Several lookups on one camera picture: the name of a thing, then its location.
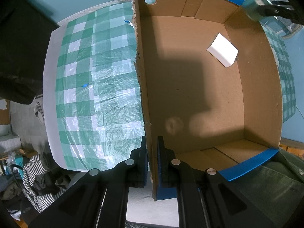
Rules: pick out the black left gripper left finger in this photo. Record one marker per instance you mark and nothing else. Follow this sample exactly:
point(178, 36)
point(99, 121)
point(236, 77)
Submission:
point(99, 198)

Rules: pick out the green checkered plastic tablecloth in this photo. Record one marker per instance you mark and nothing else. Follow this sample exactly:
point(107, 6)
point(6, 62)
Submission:
point(98, 104)

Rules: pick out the black white striped cloth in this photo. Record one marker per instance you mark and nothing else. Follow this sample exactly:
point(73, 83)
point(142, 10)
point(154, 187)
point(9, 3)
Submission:
point(39, 181)

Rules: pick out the white rectangular block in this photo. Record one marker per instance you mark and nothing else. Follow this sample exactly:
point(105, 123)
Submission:
point(224, 51)

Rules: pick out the dark furniture at left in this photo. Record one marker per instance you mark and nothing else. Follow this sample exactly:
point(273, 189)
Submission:
point(25, 35)

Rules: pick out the teal-padded finger of the right gripper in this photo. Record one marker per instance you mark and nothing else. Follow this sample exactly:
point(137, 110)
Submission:
point(254, 8)

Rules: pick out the dark green fabric bag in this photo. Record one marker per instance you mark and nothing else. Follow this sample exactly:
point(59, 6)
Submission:
point(275, 187)

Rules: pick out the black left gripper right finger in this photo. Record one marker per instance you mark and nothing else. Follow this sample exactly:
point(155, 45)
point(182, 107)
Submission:
point(206, 200)

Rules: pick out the brown cardboard box blue rim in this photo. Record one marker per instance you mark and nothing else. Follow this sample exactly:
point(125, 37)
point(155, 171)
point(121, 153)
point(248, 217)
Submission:
point(211, 116)

